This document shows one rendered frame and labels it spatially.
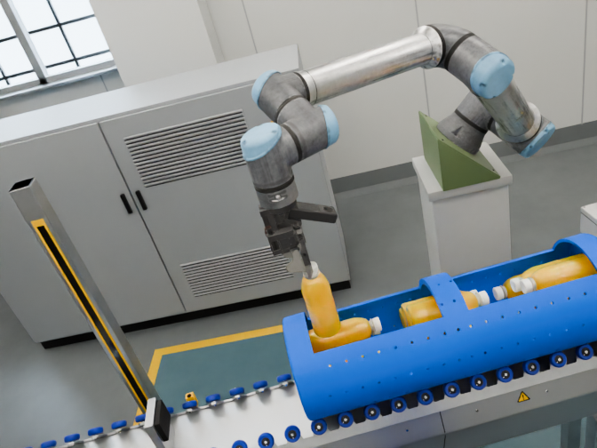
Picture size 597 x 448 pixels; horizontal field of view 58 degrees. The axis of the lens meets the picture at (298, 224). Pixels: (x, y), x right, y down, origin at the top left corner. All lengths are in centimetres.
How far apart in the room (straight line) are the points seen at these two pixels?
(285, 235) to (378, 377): 45
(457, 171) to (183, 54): 225
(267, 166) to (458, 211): 123
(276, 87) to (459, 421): 103
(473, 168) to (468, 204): 17
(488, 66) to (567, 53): 301
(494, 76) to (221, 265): 220
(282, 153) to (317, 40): 293
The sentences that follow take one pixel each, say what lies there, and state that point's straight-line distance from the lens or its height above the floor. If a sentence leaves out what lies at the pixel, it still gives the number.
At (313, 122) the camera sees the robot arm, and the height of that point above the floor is 177.
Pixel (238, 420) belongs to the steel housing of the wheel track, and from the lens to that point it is 170.
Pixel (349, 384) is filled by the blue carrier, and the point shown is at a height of 113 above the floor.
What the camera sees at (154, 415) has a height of 108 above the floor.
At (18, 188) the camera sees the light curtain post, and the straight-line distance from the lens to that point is 161.
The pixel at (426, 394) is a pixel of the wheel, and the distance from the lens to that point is 156.
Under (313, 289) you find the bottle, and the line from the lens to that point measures 130.
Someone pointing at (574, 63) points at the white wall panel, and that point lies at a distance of 455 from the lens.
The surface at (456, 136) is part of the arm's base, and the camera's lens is 213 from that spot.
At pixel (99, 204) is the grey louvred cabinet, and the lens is 322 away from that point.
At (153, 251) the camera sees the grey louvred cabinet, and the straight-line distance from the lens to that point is 331.
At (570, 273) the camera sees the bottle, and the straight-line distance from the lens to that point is 157.
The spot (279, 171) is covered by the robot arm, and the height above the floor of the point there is 171.
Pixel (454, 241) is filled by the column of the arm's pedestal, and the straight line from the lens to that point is 228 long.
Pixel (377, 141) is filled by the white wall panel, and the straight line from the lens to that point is 430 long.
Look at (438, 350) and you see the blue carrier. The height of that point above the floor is 115.
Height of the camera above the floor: 218
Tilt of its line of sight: 31 degrees down
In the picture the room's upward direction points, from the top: 16 degrees counter-clockwise
